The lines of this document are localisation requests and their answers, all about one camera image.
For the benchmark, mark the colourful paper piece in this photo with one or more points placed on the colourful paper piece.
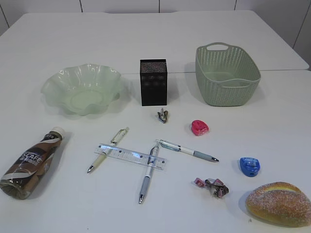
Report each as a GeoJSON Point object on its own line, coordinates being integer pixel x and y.
{"type": "Point", "coordinates": [217, 188]}

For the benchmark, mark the transparent plastic ruler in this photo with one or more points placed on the transparent plastic ruler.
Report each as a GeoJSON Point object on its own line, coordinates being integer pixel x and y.
{"type": "Point", "coordinates": [132, 156]}

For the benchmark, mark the clear grey right pen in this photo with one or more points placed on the clear grey right pen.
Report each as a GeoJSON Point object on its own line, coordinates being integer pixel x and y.
{"type": "Point", "coordinates": [180, 148]}

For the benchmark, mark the beige grip pen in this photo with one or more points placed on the beige grip pen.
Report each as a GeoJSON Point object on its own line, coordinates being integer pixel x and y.
{"type": "Point", "coordinates": [113, 142]}

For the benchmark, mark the sugared bread bun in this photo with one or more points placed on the sugared bread bun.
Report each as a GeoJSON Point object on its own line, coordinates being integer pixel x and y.
{"type": "Point", "coordinates": [280, 203]}

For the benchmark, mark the brown Nescafe coffee bottle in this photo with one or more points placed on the brown Nescafe coffee bottle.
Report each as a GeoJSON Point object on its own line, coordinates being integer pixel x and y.
{"type": "Point", "coordinates": [23, 176]}

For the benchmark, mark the green glass ruffled plate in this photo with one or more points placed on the green glass ruffled plate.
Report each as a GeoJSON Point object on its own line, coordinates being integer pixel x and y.
{"type": "Point", "coordinates": [82, 90]}

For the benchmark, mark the small grey paper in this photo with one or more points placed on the small grey paper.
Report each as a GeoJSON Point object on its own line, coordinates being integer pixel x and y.
{"type": "Point", "coordinates": [163, 115]}

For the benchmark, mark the black mesh pen holder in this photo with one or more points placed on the black mesh pen holder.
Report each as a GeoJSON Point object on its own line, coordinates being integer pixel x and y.
{"type": "Point", "coordinates": [153, 82]}

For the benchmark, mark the green plastic woven basket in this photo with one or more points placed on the green plastic woven basket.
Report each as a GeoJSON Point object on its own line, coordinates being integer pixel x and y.
{"type": "Point", "coordinates": [226, 75]}

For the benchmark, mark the white grey middle pen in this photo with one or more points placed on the white grey middle pen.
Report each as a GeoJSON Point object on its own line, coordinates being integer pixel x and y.
{"type": "Point", "coordinates": [148, 174]}

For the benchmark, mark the blue pencil sharpener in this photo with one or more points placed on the blue pencil sharpener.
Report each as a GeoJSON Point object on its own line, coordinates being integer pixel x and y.
{"type": "Point", "coordinates": [249, 166]}

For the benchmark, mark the pink pencil sharpener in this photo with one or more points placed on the pink pencil sharpener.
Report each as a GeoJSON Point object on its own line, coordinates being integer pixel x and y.
{"type": "Point", "coordinates": [199, 127]}

